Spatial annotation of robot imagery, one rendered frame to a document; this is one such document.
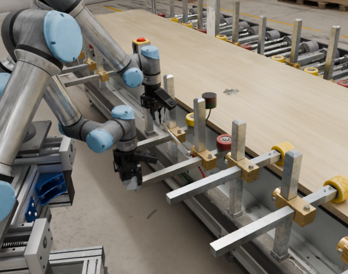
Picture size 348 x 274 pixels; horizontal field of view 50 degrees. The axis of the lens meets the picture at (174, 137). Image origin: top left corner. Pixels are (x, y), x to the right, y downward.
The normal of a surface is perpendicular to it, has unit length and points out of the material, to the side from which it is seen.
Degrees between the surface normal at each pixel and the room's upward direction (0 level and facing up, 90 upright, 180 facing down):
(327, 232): 90
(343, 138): 0
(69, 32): 85
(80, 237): 0
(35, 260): 90
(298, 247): 0
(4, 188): 95
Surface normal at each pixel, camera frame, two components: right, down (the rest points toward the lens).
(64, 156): 0.08, 0.51
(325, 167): -0.05, -0.86
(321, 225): -0.87, 0.29
